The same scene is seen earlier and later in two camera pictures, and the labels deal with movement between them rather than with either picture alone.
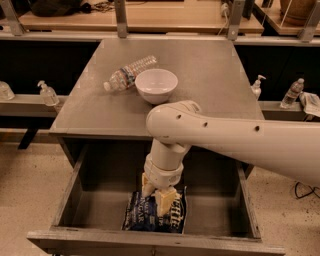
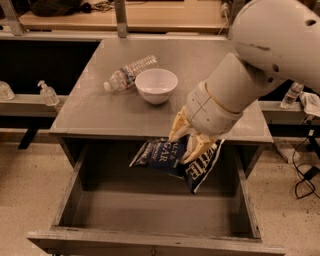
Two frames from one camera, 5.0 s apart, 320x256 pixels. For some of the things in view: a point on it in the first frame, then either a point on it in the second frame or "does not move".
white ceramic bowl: (156, 85) does not move
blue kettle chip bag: (143, 213) to (164, 154)
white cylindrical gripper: (163, 175) to (207, 111)
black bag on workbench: (57, 8) does not move
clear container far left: (6, 93) does not move
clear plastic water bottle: (124, 78) does not move
